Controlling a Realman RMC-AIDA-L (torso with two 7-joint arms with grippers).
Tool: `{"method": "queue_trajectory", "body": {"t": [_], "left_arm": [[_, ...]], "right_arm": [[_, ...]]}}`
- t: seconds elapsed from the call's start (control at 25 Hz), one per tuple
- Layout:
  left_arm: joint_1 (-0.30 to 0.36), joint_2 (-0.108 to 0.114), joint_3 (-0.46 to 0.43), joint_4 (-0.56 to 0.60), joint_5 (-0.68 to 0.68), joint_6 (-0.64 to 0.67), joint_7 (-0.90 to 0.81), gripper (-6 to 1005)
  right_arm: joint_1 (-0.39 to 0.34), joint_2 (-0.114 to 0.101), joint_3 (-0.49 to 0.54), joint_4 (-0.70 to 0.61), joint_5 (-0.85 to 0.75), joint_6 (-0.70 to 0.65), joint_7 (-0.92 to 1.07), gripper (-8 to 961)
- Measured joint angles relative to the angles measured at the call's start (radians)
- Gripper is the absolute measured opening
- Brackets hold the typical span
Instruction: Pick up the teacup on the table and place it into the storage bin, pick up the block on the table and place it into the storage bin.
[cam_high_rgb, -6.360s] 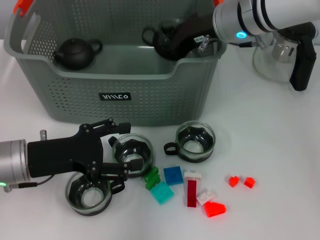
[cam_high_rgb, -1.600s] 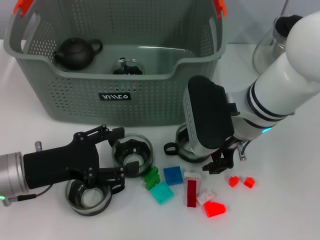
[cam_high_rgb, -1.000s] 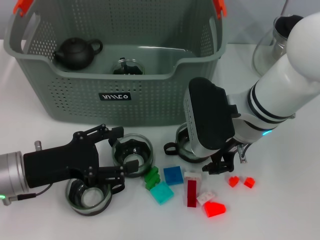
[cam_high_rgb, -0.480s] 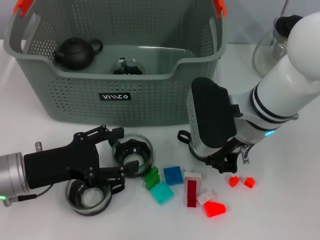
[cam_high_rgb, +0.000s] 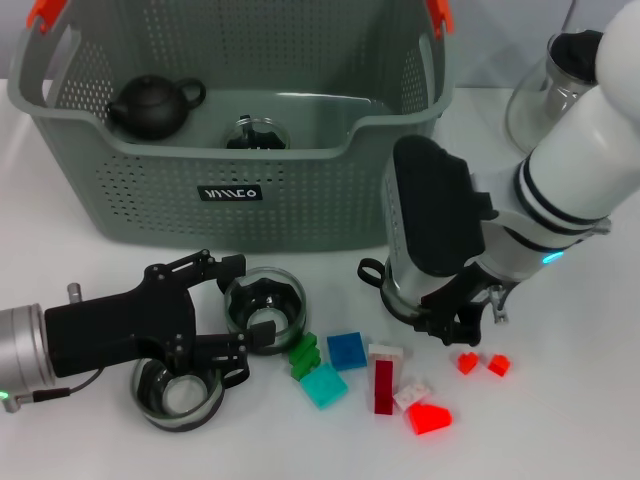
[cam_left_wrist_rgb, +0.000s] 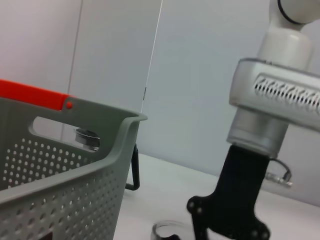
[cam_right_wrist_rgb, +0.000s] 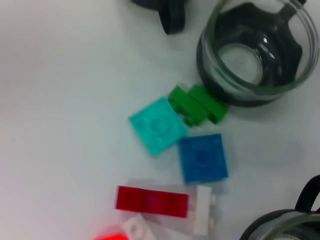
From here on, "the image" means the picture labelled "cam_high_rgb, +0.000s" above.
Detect long white toy block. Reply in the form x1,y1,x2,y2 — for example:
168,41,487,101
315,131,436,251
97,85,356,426
367,342,405,381

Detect glass teapot black handle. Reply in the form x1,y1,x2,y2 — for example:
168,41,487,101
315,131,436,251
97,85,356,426
504,29,606,151

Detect teal square toy block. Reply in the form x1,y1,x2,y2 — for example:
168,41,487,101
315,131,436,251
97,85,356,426
298,362,350,411

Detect grey perforated storage basket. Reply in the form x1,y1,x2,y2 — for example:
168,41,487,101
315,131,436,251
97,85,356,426
7,0,457,254

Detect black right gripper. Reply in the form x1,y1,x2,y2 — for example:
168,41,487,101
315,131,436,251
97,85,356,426
418,264,497,349

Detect large red toy block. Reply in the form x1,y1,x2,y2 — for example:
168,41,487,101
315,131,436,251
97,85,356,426
403,401,454,437

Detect green toy block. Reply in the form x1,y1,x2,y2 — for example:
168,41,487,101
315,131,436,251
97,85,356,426
287,331,322,381

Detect right gripper connector cable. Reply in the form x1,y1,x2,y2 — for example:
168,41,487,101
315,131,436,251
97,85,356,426
487,282,521,324

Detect dark red toy block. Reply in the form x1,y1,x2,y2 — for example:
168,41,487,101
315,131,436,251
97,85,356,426
373,357,396,416

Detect small red cube block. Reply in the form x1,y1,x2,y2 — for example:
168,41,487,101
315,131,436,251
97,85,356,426
487,353,512,378

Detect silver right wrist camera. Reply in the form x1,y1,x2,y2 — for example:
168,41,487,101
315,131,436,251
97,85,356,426
382,133,500,301

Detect small white toy block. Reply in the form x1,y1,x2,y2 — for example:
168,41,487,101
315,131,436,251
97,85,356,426
392,378,434,412

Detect glass teacup black sleeve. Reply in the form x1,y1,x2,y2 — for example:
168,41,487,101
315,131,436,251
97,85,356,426
215,267,309,357
222,113,291,150
129,349,251,434
356,257,441,329

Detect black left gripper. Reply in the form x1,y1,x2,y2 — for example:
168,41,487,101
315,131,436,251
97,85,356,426
44,248,277,379

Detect blue square toy block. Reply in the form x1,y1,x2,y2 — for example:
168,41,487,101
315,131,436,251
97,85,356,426
326,330,369,372

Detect orange basket handle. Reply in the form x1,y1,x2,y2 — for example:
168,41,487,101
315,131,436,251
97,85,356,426
423,0,455,39
25,0,67,32

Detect black clay teapot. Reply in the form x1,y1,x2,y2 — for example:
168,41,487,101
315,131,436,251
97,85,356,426
106,74,207,142

